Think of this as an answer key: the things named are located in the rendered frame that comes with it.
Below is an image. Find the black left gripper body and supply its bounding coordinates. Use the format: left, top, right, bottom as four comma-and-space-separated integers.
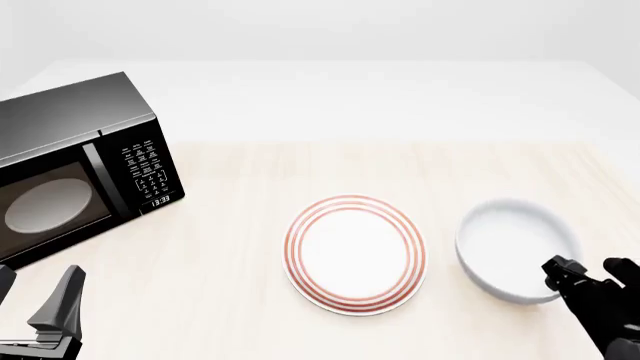
0, 336, 84, 360

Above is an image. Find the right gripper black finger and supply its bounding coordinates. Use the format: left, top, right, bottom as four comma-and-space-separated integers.
540, 254, 589, 300
602, 255, 640, 291

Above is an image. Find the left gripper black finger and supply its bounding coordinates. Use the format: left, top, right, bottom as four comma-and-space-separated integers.
0, 263, 18, 306
26, 264, 88, 341

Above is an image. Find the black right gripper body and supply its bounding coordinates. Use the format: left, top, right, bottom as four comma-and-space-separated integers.
561, 279, 640, 349

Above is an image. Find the white bowl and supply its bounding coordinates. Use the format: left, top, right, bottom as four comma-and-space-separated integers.
454, 198, 585, 306

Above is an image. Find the white plate with red rings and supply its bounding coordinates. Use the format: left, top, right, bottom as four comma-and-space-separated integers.
282, 192, 429, 317

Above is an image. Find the round glass microwave turntable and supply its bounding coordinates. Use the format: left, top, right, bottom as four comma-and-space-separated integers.
4, 177, 95, 234

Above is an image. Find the black microwave oven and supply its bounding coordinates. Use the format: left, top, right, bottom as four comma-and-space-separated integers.
0, 70, 187, 272

